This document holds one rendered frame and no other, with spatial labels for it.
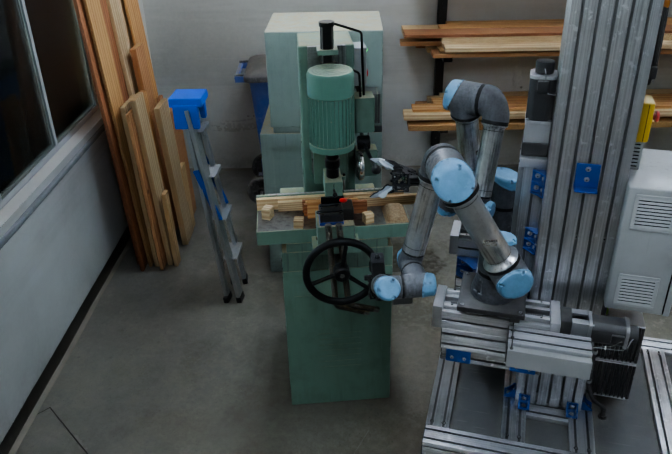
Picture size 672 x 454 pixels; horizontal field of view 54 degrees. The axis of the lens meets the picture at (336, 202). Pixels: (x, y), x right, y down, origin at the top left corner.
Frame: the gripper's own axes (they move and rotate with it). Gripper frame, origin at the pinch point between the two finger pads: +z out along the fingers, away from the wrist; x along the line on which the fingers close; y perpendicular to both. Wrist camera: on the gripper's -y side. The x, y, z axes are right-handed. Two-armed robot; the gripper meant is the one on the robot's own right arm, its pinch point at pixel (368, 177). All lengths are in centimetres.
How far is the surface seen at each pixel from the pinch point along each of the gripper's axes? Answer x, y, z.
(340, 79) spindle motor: -36.2, -4.6, 9.7
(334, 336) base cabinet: 73, -6, 14
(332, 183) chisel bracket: 6.1, -11.8, 12.8
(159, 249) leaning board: 86, -127, 107
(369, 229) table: 22.0, -1.8, -0.5
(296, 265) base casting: 36.7, -3.1, 28.4
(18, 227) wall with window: 29, -37, 145
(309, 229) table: 20.7, -1.7, 22.8
